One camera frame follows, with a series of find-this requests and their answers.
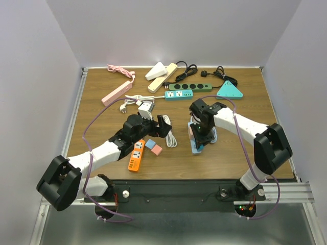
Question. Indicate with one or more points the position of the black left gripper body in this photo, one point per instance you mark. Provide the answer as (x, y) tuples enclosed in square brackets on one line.
[(150, 128)]

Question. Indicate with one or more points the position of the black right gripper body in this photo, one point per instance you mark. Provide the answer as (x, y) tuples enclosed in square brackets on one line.
[(202, 132)]

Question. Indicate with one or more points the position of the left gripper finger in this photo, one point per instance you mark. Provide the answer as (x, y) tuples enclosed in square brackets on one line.
[(166, 128), (161, 121)]

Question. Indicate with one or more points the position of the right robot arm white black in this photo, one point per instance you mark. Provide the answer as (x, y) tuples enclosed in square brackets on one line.
[(270, 144)]

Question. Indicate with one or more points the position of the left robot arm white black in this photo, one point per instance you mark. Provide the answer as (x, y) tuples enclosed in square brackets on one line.
[(68, 179)]

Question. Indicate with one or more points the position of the pink cube adapter with deer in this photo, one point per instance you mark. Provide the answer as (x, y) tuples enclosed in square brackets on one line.
[(190, 131)]

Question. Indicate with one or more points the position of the light blue cube adapter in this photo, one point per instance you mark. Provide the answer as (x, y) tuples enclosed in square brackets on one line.
[(150, 144)]

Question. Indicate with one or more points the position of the light blue power strip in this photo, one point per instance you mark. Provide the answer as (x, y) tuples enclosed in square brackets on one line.
[(195, 150)]

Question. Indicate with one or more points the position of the cream power strip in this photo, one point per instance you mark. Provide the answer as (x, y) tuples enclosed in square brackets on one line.
[(158, 82)]

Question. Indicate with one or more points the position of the teal power strip with USB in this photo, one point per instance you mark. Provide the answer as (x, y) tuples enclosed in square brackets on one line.
[(177, 95)]

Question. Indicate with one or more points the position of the orange power strip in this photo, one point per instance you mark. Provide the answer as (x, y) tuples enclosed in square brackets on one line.
[(136, 156)]

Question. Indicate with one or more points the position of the dark green power strip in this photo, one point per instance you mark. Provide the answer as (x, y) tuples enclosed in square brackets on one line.
[(195, 87)]

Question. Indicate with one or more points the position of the pink power strip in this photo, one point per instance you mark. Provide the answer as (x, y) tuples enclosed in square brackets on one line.
[(115, 94)]

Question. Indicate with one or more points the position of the white triangular power socket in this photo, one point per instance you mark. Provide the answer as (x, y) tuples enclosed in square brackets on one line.
[(157, 70)]

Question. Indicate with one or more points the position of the teal triangular power socket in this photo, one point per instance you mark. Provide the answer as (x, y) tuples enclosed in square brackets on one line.
[(229, 91)]

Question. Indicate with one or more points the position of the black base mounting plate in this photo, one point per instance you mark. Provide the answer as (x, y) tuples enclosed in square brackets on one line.
[(168, 196)]

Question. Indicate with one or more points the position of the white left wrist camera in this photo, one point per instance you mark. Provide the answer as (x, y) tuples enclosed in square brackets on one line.
[(145, 110)]

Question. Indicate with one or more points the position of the aluminium rail frame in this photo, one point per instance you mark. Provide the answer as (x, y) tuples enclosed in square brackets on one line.
[(222, 160)]

